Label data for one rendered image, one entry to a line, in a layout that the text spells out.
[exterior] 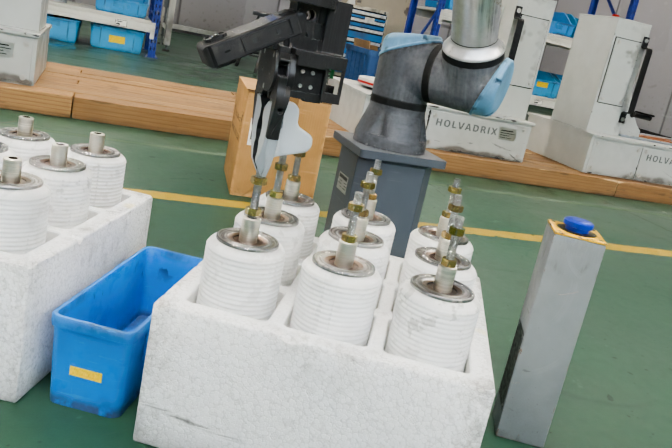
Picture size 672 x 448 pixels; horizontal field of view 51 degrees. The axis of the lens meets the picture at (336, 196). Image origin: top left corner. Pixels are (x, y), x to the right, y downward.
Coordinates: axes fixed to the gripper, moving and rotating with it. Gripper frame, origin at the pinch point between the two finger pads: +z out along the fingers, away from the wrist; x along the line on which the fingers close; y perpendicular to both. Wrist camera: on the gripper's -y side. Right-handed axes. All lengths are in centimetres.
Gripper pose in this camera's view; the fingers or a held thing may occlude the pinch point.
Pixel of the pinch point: (256, 163)
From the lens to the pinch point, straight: 82.9
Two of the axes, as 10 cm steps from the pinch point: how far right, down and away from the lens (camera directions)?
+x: -3.3, -2.9, 9.0
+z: -2.0, 9.5, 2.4
